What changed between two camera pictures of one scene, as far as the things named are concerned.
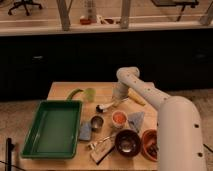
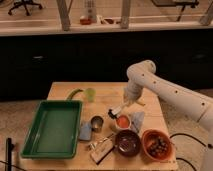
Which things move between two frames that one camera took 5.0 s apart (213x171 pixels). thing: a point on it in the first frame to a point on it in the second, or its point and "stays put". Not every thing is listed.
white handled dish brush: (101, 108) to (115, 111)
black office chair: (24, 3) stays put
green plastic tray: (55, 131) stays put
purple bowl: (127, 143) stays put
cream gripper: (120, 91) to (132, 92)
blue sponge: (85, 131) stays put
